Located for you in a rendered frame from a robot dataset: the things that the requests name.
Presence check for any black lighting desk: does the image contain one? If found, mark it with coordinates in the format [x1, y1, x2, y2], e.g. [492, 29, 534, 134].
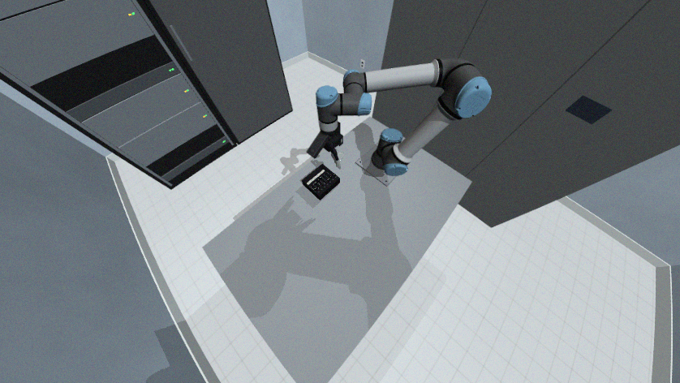
[302, 164, 340, 200]

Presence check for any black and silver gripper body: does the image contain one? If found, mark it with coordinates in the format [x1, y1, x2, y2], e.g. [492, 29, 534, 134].
[320, 122, 343, 152]

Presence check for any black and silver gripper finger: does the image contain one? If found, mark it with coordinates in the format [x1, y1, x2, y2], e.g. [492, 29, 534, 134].
[330, 147, 344, 169]

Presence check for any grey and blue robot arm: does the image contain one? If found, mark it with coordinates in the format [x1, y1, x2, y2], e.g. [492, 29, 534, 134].
[316, 58, 492, 176]

